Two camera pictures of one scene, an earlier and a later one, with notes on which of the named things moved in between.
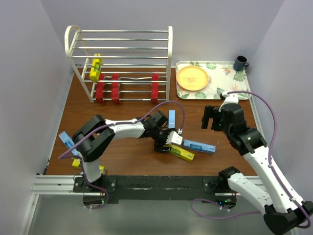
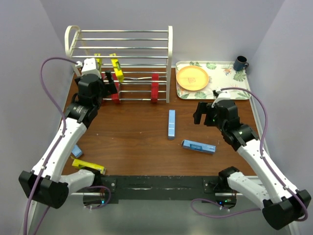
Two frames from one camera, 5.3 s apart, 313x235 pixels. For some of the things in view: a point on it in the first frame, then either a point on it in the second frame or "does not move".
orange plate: (192, 78) does not move
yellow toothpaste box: (180, 152) -> (117, 67)
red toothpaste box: (154, 88) does not move
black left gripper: (158, 147) -> (109, 88)
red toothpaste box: (115, 89) does not move
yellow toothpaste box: (76, 164) does not move
